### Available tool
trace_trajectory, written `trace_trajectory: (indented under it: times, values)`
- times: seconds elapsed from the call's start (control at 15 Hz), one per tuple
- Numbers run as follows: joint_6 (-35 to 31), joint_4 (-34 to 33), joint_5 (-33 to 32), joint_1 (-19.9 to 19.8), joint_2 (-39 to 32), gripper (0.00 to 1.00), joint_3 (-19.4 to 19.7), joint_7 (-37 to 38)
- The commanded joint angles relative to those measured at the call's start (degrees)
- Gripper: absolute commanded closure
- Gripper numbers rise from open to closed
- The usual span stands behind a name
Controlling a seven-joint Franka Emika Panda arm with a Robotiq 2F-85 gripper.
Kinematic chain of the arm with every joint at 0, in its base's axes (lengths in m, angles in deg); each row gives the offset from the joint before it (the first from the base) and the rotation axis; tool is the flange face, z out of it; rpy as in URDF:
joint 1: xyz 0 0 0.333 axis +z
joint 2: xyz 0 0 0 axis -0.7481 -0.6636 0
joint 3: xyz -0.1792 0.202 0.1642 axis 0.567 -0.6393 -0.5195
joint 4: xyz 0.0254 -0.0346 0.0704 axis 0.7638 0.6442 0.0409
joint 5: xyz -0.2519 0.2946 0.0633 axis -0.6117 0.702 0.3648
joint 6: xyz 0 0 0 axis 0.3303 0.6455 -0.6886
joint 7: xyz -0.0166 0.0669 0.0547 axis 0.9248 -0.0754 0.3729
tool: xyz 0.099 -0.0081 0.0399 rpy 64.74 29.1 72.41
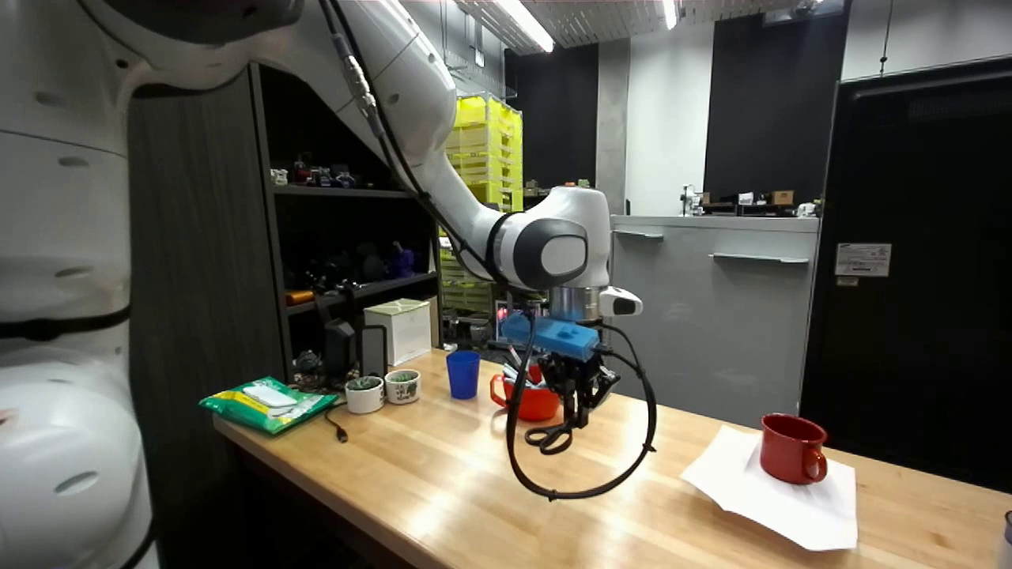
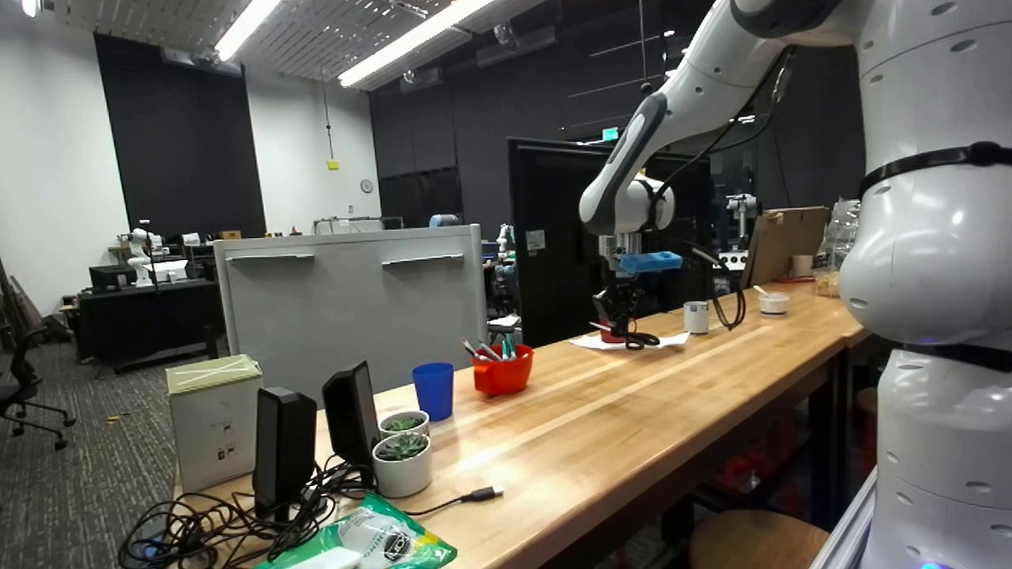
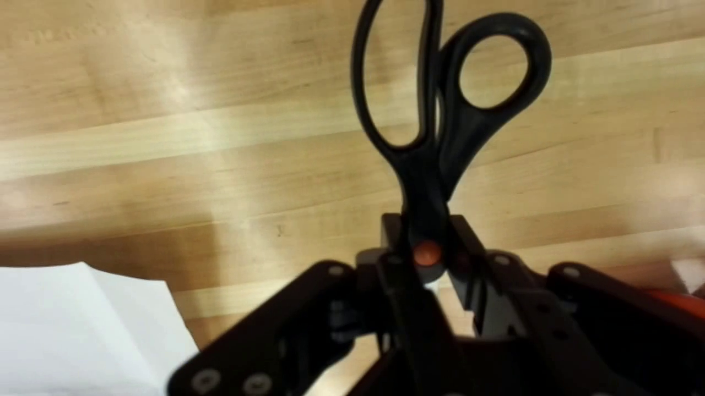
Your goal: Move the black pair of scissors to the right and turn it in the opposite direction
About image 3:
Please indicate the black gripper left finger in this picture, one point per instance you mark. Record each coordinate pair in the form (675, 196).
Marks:
(293, 337)

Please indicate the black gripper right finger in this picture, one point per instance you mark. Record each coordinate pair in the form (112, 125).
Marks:
(586, 337)

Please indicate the black scissors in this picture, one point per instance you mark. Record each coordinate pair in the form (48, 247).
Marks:
(421, 189)

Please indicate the white paper sheet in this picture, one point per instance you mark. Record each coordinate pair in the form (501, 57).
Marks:
(80, 331)

